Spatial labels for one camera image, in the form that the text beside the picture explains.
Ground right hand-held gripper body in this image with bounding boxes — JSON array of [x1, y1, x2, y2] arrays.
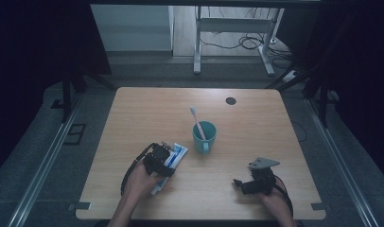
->
[[240, 157, 281, 196]]

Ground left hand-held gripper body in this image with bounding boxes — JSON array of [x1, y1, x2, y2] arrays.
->
[[143, 143, 173, 177]]

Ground white and blue toothpaste tube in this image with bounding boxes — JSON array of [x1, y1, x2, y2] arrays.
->
[[150, 143, 189, 197]]

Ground teal cup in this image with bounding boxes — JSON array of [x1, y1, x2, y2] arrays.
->
[[192, 120, 218, 155]]

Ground white toothbrush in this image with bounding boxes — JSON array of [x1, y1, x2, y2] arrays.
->
[[189, 106, 208, 142]]

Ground person's right hand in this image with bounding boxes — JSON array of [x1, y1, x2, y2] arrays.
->
[[258, 184, 291, 216]]

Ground person's left hand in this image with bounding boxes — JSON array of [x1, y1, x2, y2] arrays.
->
[[125, 162, 166, 201]]

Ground black metal stand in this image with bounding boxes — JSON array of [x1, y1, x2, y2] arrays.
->
[[265, 62, 330, 129], [60, 65, 117, 124]]

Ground white power strip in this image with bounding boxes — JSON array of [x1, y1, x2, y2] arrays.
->
[[282, 69, 301, 84]]

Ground white cabinet panel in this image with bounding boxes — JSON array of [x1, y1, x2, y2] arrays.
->
[[90, 4, 175, 52]]

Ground dark curtain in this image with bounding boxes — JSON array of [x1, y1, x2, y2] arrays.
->
[[302, 0, 384, 185], [0, 0, 113, 179]]

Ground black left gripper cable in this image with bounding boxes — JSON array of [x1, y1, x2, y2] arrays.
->
[[120, 143, 158, 197]]

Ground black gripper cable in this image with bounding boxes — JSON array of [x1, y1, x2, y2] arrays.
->
[[120, 143, 158, 197], [273, 175, 295, 219]]

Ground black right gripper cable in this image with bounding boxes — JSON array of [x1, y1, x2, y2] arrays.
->
[[273, 175, 295, 219]]

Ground metal floor rail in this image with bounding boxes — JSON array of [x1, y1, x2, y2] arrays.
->
[[6, 94, 83, 227], [304, 96, 372, 227]]

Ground black floor cables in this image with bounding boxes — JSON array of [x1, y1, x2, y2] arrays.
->
[[199, 31, 295, 71]]

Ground white desk frame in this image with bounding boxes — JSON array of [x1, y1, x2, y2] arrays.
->
[[193, 6, 286, 78]]

